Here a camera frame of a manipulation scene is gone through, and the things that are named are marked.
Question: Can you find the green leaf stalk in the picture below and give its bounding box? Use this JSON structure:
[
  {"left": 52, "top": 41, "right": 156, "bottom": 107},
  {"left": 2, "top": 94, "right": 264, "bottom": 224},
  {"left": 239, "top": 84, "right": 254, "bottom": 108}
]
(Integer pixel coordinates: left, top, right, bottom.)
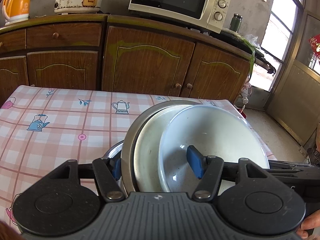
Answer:
[{"left": 240, "top": 37, "right": 256, "bottom": 80}]

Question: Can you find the window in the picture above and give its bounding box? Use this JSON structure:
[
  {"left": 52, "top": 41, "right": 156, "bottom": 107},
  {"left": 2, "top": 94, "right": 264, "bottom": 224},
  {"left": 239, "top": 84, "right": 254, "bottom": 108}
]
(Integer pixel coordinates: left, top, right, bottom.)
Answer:
[{"left": 250, "top": 0, "right": 306, "bottom": 92}]

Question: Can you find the red paper decoration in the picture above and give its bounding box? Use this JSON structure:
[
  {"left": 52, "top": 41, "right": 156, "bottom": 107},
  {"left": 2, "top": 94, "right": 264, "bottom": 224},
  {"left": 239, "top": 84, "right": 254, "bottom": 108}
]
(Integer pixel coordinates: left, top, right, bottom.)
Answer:
[{"left": 309, "top": 35, "right": 320, "bottom": 61}]

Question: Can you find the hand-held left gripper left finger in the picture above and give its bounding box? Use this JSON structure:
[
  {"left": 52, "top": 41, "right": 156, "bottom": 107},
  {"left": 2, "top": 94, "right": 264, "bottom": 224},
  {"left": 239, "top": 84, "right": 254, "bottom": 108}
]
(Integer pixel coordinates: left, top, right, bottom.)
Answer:
[{"left": 56, "top": 158, "right": 125, "bottom": 203}]

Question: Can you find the clear plastic bag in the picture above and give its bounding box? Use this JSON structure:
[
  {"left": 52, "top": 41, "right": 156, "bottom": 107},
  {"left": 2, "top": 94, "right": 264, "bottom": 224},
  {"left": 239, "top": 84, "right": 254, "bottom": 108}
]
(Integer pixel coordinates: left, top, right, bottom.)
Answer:
[{"left": 246, "top": 35, "right": 261, "bottom": 48}]

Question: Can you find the large steel plate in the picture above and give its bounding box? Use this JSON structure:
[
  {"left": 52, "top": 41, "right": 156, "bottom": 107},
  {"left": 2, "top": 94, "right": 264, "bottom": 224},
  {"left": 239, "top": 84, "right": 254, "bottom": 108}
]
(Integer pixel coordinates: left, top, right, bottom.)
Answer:
[{"left": 107, "top": 141, "right": 124, "bottom": 160}]

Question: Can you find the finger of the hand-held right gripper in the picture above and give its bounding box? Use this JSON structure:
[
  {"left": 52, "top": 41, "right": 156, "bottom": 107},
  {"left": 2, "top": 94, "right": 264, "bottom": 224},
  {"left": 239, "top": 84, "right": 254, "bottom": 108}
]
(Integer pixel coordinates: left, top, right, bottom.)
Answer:
[
  {"left": 268, "top": 160, "right": 313, "bottom": 169},
  {"left": 266, "top": 169, "right": 300, "bottom": 175}
]

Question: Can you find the metal door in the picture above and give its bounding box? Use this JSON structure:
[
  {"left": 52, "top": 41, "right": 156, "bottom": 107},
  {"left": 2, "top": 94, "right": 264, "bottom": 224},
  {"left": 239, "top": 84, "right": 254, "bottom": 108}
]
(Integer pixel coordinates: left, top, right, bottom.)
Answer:
[{"left": 266, "top": 12, "right": 320, "bottom": 146}]

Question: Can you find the steel bowl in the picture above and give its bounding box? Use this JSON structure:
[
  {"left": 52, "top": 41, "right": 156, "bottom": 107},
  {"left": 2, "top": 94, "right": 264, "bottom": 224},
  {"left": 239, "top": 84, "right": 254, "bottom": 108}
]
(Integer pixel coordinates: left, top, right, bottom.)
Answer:
[{"left": 121, "top": 99, "right": 208, "bottom": 193}]

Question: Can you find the cream microwave oven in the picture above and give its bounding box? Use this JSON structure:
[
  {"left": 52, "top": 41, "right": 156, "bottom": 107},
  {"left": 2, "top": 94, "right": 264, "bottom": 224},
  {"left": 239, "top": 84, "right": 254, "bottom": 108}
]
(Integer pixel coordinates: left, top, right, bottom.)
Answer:
[{"left": 129, "top": 0, "right": 232, "bottom": 33}]

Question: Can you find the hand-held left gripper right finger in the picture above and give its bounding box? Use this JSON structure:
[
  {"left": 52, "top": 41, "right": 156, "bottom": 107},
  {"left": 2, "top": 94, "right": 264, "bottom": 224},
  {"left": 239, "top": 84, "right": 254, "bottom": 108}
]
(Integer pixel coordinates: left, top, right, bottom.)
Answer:
[{"left": 187, "top": 145, "right": 270, "bottom": 202}]

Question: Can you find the person's right hand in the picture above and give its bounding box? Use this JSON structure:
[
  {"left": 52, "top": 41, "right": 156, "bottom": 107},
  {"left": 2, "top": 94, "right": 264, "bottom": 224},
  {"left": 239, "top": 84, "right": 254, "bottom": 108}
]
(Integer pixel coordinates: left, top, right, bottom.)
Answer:
[{"left": 299, "top": 211, "right": 320, "bottom": 239}]

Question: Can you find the pink plaid tablecloth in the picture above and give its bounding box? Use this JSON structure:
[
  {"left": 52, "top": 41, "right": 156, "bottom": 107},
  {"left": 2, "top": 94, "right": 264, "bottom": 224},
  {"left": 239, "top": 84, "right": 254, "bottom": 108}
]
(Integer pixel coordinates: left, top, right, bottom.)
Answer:
[{"left": 0, "top": 85, "right": 278, "bottom": 228}]

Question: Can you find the orange electric kettle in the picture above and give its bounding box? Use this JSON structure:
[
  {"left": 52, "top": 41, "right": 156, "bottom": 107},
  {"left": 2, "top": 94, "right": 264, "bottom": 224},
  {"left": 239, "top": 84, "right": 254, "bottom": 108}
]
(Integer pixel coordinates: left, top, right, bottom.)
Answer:
[{"left": 2, "top": 0, "right": 31, "bottom": 26}]

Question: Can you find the brown two-door cabinet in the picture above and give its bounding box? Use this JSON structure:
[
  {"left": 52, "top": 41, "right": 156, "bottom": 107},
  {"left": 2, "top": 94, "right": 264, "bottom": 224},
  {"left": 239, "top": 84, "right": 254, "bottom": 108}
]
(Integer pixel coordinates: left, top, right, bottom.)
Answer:
[{"left": 101, "top": 15, "right": 253, "bottom": 105}]

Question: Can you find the blue floral ceramic bowl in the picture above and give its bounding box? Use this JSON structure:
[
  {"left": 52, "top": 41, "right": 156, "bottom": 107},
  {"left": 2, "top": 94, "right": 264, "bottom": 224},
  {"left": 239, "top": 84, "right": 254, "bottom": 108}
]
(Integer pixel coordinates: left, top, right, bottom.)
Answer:
[{"left": 158, "top": 105, "right": 271, "bottom": 193}]

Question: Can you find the green thermos bottle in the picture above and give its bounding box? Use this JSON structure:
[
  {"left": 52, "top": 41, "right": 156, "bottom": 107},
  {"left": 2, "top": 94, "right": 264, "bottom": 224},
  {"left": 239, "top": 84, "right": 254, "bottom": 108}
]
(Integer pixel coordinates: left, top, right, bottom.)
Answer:
[{"left": 229, "top": 14, "right": 242, "bottom": 32}]

